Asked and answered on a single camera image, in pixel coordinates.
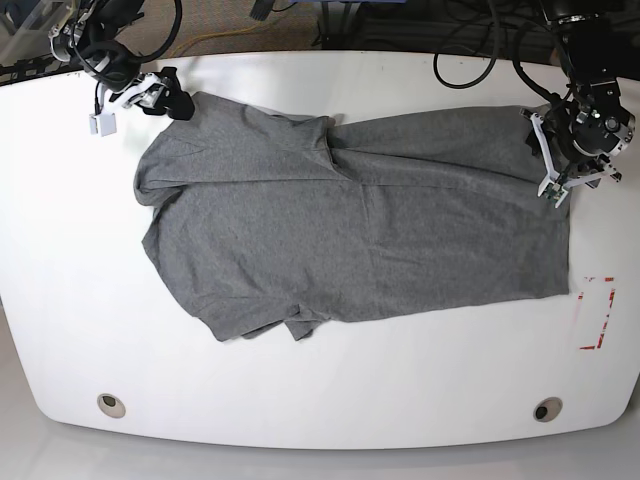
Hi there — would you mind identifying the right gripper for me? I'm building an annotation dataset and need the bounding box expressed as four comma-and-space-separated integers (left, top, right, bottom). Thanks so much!
94, 67, 195, 121

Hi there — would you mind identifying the table grommet hole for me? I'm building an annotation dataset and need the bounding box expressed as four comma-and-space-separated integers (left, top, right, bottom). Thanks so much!
97, 393, 126, 419
533, 397, 563, 423

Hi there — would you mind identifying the right table grommet hole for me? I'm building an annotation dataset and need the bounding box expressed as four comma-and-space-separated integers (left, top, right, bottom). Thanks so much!
533, 397, 563, 423

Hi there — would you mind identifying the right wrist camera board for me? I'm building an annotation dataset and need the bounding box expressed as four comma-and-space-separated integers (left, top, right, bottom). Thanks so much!
89, 112, 117, 137

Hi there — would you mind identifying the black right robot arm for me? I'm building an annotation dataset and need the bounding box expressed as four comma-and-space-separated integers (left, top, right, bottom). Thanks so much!
48, 1, 195, 136

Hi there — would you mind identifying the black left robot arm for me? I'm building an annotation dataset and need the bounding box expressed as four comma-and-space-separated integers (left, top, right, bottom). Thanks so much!
512, 1, 639, 203

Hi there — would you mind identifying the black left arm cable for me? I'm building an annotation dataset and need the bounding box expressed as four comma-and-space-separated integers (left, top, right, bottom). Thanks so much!
432, 0, 571, 109

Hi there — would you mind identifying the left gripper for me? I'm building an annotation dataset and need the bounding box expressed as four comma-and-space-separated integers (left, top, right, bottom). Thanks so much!
519, 108, 621, 192

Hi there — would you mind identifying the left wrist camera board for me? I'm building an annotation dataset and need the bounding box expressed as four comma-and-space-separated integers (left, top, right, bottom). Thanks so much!
538, 179, 569, 209

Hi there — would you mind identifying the left table grommet hole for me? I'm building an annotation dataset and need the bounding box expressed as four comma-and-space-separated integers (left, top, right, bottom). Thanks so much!
97, 393, 126, 419

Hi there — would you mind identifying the grey T-shirt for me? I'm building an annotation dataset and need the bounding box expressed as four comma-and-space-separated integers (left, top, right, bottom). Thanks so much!
134, 92, 570, 342

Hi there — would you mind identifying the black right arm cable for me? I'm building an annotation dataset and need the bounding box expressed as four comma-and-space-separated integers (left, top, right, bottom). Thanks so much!
74, 0, 184, 66

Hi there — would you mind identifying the red tape rectangle marking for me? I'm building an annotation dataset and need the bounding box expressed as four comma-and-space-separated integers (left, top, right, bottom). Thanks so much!
574, 276, 616, 352

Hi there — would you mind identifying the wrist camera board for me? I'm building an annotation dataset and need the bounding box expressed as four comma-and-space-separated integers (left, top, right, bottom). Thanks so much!
538, 179, 569, 209
89, 112, 117, 137

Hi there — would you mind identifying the yellow cable on floor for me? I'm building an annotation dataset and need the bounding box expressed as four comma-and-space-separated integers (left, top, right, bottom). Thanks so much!
172, 17, 261, 57

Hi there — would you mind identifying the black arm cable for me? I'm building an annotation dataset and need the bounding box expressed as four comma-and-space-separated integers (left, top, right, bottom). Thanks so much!
432, 0, 571, 109
74, 0, 184, 66

